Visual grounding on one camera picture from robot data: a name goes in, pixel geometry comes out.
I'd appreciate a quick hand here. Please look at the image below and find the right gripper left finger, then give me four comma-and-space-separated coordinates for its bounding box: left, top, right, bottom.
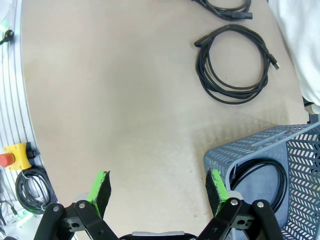
33, 170, 120, 240

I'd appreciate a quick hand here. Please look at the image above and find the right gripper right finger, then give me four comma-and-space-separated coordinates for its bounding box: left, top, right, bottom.
197, 168, 286, 240

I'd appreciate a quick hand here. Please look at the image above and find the person's left forearm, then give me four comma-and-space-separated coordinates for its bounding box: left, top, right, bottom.
287, 37, 320, 106

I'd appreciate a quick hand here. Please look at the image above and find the person's left hand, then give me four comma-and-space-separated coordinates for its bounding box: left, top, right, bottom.
305, 101, 320, 115

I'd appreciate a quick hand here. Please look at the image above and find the grey plastic mesh basket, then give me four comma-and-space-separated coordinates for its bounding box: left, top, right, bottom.
202, 123, 320, 240

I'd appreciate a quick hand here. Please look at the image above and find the yellow emergency stop button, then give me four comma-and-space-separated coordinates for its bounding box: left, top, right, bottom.
0, 141, 41, 172

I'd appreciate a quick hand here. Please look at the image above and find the black power plug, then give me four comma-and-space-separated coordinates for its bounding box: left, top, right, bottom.
0, 29, 14, 46

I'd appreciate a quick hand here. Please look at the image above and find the person in white sweatshirt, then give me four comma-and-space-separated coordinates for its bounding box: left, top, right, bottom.
268, 0, 320, 106

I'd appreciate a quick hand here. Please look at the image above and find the bundled black cable coil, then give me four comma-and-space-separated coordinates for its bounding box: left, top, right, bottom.
14, 166, 59, 216

